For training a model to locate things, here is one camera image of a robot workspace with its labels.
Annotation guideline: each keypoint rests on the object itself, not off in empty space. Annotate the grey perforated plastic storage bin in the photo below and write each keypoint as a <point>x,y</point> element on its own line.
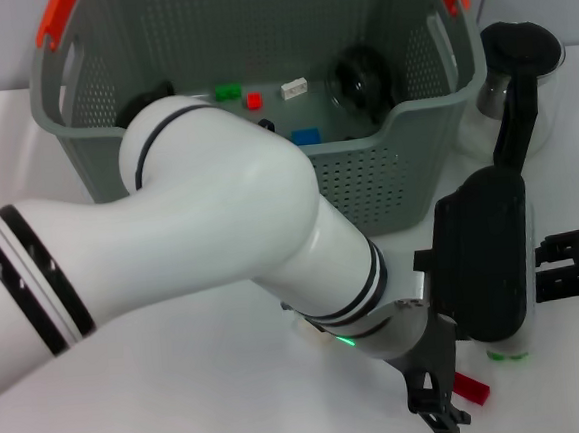
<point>382,179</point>

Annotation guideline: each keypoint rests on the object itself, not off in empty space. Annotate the green car shaped toy brick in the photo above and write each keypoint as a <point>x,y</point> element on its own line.
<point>506,356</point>

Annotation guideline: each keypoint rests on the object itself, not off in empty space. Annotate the small red toy brick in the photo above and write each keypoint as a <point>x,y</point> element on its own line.
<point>255,101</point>

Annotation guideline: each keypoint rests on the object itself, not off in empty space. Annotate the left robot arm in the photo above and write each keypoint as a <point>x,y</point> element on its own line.
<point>195,234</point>

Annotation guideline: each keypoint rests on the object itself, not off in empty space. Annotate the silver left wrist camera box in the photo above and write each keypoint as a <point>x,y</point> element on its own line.
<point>478,262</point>

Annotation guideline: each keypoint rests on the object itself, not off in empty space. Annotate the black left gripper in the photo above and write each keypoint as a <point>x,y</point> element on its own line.
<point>425,351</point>

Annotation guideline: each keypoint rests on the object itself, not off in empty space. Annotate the white long toy brick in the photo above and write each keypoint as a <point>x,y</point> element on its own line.
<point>294,88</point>

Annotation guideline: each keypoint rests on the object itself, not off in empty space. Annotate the dark red curved toy brick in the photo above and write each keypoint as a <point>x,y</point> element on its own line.
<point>474,390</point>

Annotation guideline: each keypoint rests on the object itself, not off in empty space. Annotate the blue toy brick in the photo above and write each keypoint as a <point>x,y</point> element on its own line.
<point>306,137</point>

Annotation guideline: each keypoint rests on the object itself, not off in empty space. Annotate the small green toy brick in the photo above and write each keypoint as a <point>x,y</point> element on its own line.
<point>228,92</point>

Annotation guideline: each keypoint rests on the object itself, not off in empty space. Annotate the black clay teapot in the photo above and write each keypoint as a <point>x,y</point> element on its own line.
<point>147,99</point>

